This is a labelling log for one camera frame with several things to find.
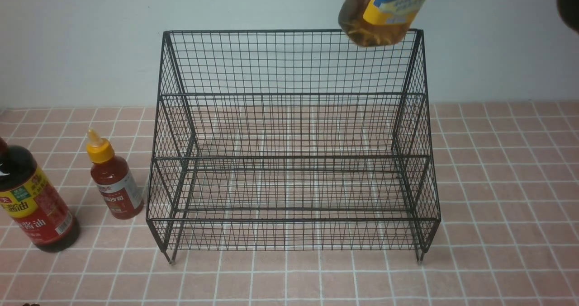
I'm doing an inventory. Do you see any red sauce squeeze bottle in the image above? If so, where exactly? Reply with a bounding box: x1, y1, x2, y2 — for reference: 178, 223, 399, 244
85, 128, 144, 220

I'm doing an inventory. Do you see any amber cooking wine bottle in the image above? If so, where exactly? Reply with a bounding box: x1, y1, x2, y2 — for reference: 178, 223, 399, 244
338, 0, 426, 47

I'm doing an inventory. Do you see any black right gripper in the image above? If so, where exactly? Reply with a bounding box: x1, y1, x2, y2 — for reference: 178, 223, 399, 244
556, 0, 579, 34

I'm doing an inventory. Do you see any black wire mesh shelf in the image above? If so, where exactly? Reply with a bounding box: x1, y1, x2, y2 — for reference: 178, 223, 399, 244
146, 29, 442, 264

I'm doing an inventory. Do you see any dark soy sauce bottle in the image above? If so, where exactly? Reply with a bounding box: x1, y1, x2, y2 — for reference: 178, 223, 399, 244
0, 139, 81, 253

